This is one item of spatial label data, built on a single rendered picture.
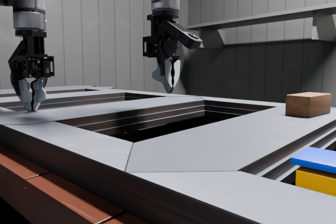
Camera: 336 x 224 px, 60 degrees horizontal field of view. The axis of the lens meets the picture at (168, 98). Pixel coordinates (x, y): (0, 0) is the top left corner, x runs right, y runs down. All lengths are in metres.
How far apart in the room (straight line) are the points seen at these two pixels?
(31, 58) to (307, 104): 0.67
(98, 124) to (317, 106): 0.52
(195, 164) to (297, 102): 0.44
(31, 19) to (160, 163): 0.55
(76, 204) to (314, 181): 0.27
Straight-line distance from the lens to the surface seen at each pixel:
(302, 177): 0.36
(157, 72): 0.78
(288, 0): 3.30
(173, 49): 0.76
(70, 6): 3.31
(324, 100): 0.81
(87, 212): 0.36
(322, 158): 0.36
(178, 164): 0.36
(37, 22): 0.81
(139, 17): 3.70
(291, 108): 0.76
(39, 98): 0.85
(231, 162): 0.38
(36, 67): 0.80
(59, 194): 0.41
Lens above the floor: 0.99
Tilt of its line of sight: 6 degrees down
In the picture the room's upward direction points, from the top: straight up
